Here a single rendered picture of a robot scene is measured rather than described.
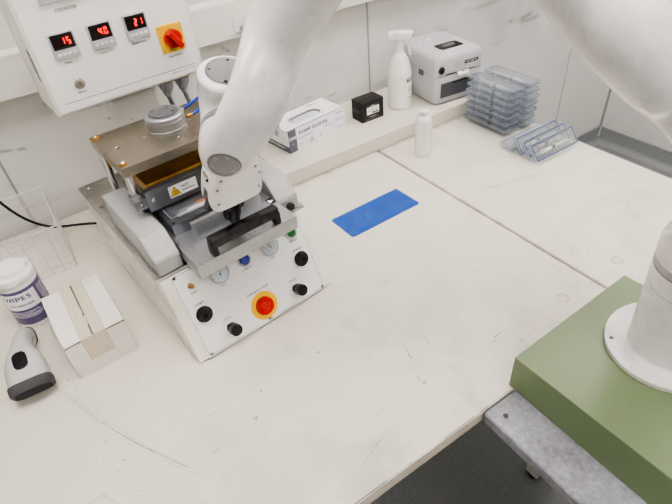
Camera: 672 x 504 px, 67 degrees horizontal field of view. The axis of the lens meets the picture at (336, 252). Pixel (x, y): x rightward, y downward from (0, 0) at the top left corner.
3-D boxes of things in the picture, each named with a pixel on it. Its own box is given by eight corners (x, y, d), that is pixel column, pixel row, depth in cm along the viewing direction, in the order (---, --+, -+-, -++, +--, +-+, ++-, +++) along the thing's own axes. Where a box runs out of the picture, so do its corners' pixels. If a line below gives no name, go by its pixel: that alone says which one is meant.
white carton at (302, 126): (267, 142, 164) (263, 121, 160) (321, 117, 175) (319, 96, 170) (290, 154, 157) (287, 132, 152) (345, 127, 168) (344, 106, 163)
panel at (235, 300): (209, 358, 103) (168, 277, 97) (325, 286, 117) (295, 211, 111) (212, 360, 102) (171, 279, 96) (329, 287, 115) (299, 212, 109)
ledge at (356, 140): (241, 151, 170) (239, 139, 167) (432, 81, 203) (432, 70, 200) (286, 189, 150) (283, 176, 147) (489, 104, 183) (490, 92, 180)
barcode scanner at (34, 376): (5, 347, 111) (-14, 322, 105) (43, 330, 114) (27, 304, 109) (18, 413, 97) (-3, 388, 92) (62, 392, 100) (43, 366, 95)
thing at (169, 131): (94, 166, 114) (71, 111, 105) (216, 119, 128) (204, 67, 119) (137, 210, 99) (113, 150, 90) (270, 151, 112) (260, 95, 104)
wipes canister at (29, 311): (15, 312, 119) (-18, 264, 109) (54, 296, 122) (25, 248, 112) (21, 335, 113) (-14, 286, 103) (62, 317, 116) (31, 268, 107)
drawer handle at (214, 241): (209, 253, 95) (204, 236, 92) (276, 218, 101) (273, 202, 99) (214, 258, 93) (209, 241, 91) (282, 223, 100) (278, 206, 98)
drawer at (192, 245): (140, 216, 113) (128, 186, 108) (226, 177, 123) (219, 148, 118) (202, 282, 94) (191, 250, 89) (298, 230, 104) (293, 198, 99)
